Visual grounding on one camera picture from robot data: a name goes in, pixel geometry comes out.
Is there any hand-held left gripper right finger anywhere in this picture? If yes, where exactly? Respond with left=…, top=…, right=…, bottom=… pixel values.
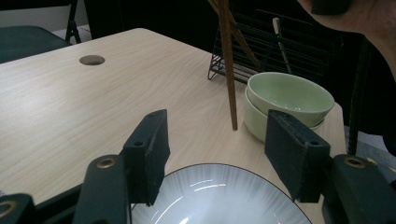
left=264, top=109, right=332, bottom=203

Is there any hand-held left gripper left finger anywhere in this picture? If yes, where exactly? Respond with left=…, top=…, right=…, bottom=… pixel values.
left=120, top=108, right=172, bottom=207

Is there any white plate with dark rim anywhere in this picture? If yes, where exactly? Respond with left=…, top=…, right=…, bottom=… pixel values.
left=130, top=162, right=312, bottom=224

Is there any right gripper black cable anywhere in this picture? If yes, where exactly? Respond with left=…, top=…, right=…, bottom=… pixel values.
left=347, top=36, right=374, bottom=157

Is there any black folding chair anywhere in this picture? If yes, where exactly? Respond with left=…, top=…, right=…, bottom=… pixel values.
left=0, top=0, right=82, bottom=64

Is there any round grey cable grommet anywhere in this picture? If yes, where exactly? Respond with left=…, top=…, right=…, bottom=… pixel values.
left=78, top=54, right=106, bottom=66

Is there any black wire cutlery rack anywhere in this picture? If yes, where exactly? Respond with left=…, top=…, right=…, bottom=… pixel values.
left=207, top=8, right=344, bottom=85

